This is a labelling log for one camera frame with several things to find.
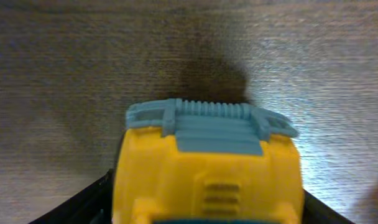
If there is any yellow grey toy truck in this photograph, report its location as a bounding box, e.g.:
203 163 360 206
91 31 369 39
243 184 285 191
112 98 305 223

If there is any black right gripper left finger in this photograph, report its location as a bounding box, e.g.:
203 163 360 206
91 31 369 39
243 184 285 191
29 169 114 224

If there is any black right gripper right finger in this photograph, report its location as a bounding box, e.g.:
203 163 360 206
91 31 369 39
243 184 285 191
302 190 354 224

